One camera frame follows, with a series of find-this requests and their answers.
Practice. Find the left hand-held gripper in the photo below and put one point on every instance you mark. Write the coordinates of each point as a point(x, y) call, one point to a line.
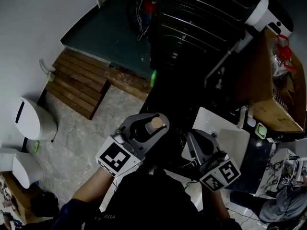
point(115, 157)

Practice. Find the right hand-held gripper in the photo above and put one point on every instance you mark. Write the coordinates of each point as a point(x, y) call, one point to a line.
point(220, 174)

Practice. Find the small pink bottle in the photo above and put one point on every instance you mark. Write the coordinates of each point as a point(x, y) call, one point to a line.
point(156, 126)

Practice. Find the person's right forearm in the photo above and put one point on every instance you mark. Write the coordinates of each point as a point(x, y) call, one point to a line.
point(214, 205)

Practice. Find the person's left forearm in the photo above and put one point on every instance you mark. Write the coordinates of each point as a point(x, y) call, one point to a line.
point(93, 190)

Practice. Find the white sink basin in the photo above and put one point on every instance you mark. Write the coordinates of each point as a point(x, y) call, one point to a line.
point(232, 140)

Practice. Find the black marble vanity table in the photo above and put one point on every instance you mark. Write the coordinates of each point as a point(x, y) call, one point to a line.
point(175, 109)

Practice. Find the green plastic bottle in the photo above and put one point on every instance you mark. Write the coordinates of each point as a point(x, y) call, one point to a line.
point(154, 79)

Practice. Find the chrome faucet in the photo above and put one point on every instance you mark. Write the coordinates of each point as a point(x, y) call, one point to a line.
point(242, 116)

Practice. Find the worn wooden plank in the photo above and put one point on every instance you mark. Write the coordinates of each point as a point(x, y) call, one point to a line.
point(129, 83)

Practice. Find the white soap bar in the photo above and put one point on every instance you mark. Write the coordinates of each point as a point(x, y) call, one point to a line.
point(251, 123)

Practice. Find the green soap dish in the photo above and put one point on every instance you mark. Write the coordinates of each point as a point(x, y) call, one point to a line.
point(261, 130)

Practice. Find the large cardboard box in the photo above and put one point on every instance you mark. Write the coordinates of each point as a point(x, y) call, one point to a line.
point(259, 99)

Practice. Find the marble-pattern box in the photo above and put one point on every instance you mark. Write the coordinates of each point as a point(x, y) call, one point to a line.
point(271, 169)

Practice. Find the person's dark clothing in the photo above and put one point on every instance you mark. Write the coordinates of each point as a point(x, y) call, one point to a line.
point(153, 205)

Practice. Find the wooden slat pallet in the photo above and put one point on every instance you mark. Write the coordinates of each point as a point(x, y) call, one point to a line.
point(79, 85)

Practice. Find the white slotted trash can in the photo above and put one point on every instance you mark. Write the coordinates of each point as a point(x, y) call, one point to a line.
point(36, 118)

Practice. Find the green plastic item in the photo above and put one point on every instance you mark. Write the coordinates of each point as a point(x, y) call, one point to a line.
point(36, 146)

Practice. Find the black bag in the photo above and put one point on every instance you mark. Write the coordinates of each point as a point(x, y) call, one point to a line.
point(44, 203)

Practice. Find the white rounded canister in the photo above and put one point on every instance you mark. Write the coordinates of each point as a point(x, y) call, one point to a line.
point(256, 13)

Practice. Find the white black-topped appliance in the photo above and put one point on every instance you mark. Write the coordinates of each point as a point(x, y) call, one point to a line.
point(280, 23)

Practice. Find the small cardboard box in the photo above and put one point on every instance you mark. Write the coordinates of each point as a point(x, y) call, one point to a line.
point(14, 195)

